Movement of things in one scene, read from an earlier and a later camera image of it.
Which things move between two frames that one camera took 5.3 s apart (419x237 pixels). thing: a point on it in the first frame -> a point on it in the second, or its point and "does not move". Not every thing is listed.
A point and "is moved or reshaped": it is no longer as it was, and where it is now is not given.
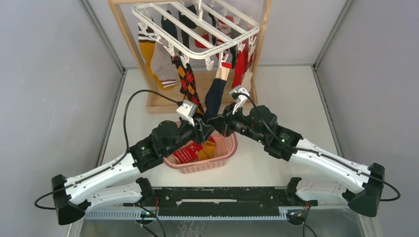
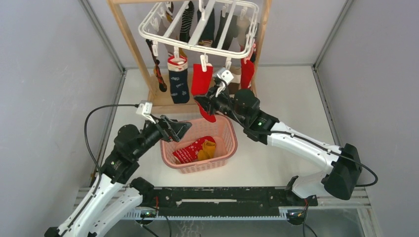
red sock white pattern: (243, 59) -> (202, 83)
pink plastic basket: (226, 147) does not move
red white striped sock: (224, 31) -> (247, 73)
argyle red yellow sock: (187, 76) -> (162, 85)
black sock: (234, 51) -> (208, 32)
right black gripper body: (238, 123) -> (222, 103)
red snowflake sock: (190, 152) does not move
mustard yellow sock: (208, 151) does not move
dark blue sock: (214, 94) is moved or reshaped
